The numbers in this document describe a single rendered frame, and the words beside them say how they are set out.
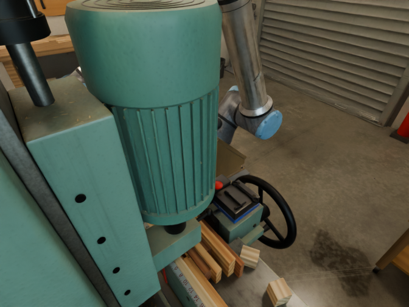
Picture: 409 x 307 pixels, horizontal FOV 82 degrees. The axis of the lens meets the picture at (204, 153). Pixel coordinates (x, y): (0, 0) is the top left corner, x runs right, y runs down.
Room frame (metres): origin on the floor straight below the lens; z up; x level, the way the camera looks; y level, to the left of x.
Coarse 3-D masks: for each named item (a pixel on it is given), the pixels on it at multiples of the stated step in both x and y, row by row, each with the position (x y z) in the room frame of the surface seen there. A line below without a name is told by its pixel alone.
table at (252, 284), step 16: (224, 240) 0.36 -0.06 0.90; (240, 240) 0.36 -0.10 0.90; (256, 272) 0.27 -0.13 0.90; (272, 272) 0.27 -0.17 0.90; (176, 288) 0.25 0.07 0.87; (224, 288) 0.24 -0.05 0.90; (240, 288) 0.24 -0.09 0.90; (256, 288) 0.24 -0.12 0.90; (240, 304) 0.20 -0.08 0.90; (256, 304) 0.20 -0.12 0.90; (272, 304) 0.20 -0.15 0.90; (288, 304) 0.20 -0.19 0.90; (304, 304) 0.20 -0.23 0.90
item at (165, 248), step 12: (156, 228) 0.31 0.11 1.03; (192, 228) 0.31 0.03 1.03; (156, 240) 0.28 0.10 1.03; (168, 240) 0.28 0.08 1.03; (180, 240) 0.28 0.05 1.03; (192, 240) 0.30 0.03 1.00; (156, 252) 0.25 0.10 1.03; (168, 252) 0.26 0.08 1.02; (180, 252) 0.28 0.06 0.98; (156, 264) 0.25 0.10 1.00; (168, 264) 0.26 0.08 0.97
